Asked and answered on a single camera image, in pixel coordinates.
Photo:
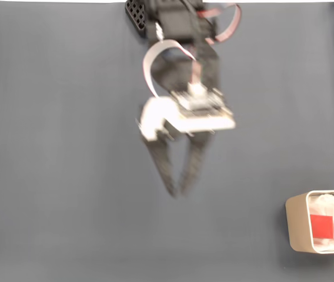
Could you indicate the red cube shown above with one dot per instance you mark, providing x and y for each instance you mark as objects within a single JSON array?
[{"x": 321, "y": 226}]

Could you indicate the white printed camera mount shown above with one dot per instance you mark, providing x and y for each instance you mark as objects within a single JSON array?
[{"x": 155, "y": 114}]

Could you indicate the beige rounded box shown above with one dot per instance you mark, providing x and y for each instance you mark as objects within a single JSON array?
[{"x": 297, "y": 223}]

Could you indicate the camera circuit board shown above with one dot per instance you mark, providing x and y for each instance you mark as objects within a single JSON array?
[{"x": 202, "y": 102}]

